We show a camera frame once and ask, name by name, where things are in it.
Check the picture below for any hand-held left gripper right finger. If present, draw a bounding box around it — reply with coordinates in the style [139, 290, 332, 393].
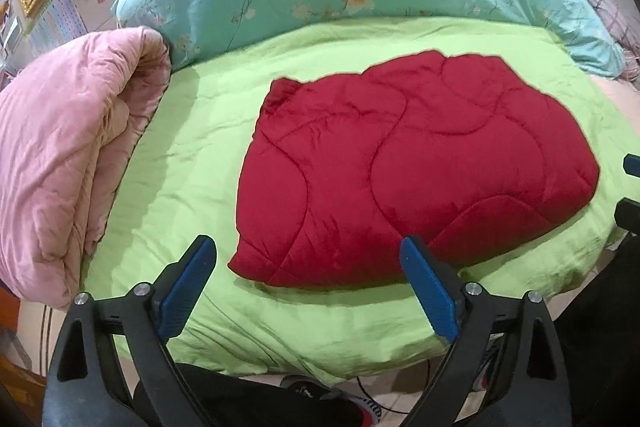
[399, 235, 571, 427]

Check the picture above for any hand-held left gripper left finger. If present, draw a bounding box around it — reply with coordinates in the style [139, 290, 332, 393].
[42, 234, 221, 427]

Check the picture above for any red quilted jacket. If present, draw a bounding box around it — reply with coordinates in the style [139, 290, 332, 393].
[227, 49, 601, 290]

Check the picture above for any pale pink bed sheet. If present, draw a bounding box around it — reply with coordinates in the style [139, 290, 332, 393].
[594, 74, 640, 120]

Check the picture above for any person's black trouser leg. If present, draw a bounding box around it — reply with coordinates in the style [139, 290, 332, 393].
[556, 229, 640, 427]
[132, 361, 368, 427]

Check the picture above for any lime green blanket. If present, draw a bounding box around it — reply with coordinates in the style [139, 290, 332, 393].
[80, 17, 640, 383]

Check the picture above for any black red sneaker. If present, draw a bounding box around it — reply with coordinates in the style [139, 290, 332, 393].
[279, 373, 387, 426]

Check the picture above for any pink plaid pillow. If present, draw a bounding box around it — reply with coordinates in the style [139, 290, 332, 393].
[570, 0, 640, 82]

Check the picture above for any pink quilt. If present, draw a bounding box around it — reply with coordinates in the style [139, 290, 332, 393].
[0, 26, 173, 310]

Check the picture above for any dotted blue wall sheet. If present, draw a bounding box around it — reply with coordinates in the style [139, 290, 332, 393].
[29, 0, 89, 54]

